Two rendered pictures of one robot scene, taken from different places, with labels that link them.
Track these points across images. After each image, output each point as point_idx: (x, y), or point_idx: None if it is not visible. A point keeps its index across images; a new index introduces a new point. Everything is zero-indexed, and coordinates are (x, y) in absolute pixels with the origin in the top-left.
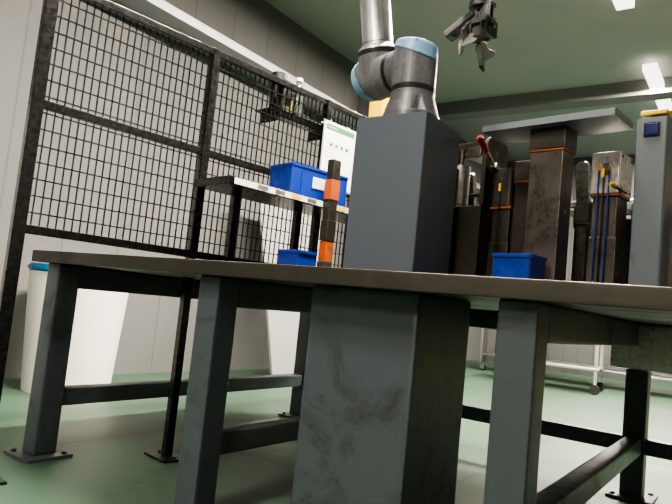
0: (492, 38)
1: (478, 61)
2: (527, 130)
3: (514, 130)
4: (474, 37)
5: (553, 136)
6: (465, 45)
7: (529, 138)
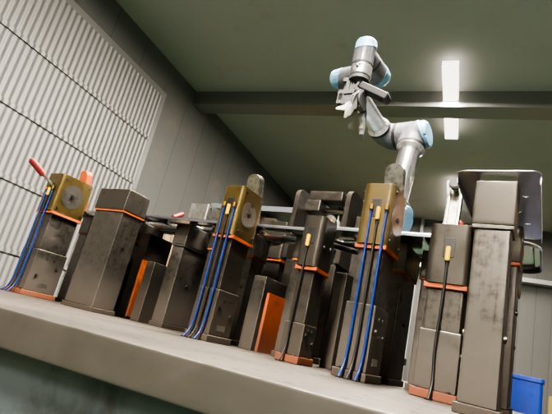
0: (339, 105)
1: (351, 112)
2: (278, 220)
3: (288, 222)
4: (351, 123)
5: None
6: (356, 131)
7: (276, 214)
